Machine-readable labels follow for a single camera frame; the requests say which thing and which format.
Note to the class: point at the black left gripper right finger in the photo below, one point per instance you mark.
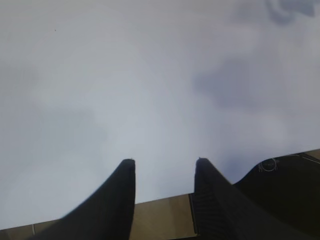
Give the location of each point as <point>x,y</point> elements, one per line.
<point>222,212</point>

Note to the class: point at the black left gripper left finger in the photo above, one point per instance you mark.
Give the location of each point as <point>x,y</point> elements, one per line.
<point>106,215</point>

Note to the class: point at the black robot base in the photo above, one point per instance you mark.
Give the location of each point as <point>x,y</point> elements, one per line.
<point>287,188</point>

